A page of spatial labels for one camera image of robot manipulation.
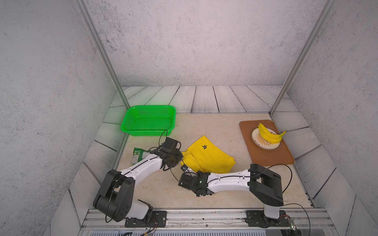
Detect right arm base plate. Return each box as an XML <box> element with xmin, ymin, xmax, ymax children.
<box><xmin>245</xmin><ymin>210</ymin><xmax>291</xmax><ymax>229</ymax></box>

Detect aluminium frame post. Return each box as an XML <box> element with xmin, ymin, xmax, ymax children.
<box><xmin>269</xmin><ymin>0</ymin><xmax>336</xmax><ymax>117</ymax></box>
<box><xmin>72</xmin><ymin>0</ymin><xmax>131</xmax><ymax>109</ymax></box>

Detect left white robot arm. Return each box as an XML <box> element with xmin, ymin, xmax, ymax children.
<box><xmin>93</xmin><ymin>137</ymin><xmax>183</xmax><ymax>224</ymax></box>

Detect white patterned plate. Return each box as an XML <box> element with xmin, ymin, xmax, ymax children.
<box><xmin>251</xmin><ymin>128</ymin><xmax>282</xmax><ymax>150</ymax></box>

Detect right aluminium frame post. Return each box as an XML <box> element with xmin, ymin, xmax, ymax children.
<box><xmin>269</xmin><ymin>0</ymin><xmax>336</xmax><ymax>117</ymax></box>

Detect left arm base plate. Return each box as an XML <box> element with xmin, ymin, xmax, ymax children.
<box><xmin>125</xmin><ymin>210</ymin><xmax>167</xmax><ymax>228</ymax></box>

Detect left aluminium frame post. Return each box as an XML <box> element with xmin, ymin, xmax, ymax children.
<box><xmin>72</xmin><ymin>0</ymin><xmax>131</xmax><ymax>109</ymax></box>

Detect green plastic basket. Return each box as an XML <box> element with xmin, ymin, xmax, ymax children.
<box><xmin>121</xmin><ymin>105</ymin><xmax>176</xmax><ymax>137</ymax></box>

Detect yellow shorts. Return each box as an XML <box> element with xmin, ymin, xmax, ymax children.
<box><xmin>181</xmin><ymin>136</ymin><xmax>236</xmax><ymax>174</ymax></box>

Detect yellow banana bunch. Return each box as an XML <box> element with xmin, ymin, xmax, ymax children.
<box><xmin>258</xmin><ymin>123</ymin><xmax>286</xmax><ymax>144</ymax></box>

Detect green snack packet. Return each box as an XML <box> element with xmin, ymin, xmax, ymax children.
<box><xmin>131</xmin><ymin>147</ymin><xmax>150</xmax><ymax>166</ymax></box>

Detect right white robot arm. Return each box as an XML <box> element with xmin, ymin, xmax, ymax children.
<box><xmin>178</xmin><ymin>164</ymin><xmax>284</xmax><ymax>220</ymax></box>

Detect aluminium front rail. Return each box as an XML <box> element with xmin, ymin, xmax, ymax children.
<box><xmin>81</xmin><ymin>205</ymin><xmax>338</xmax><ymax>236</ymax></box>

